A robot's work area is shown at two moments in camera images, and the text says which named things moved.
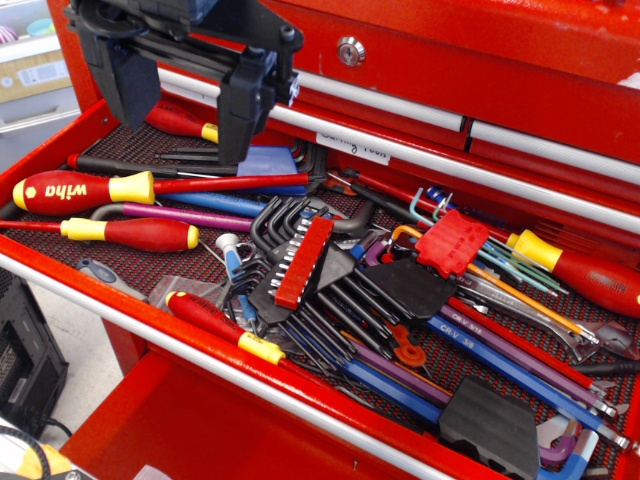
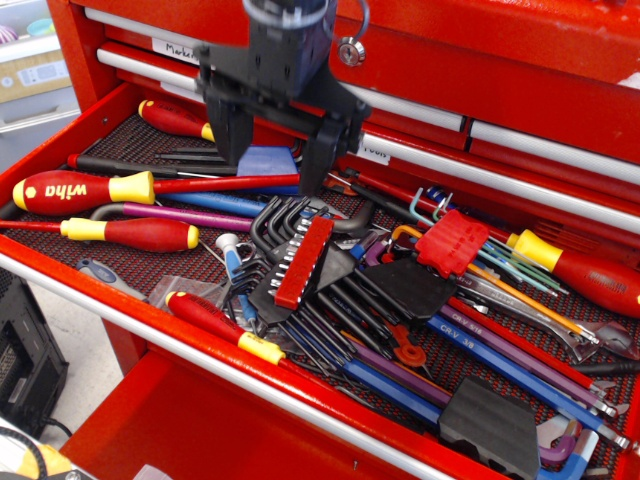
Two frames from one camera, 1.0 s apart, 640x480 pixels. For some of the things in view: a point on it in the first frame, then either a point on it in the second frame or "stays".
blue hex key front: (382, 385) stays
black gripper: (202, 34) → (287, 60)
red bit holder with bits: (297, 269) stays
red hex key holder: (452, 244) stays
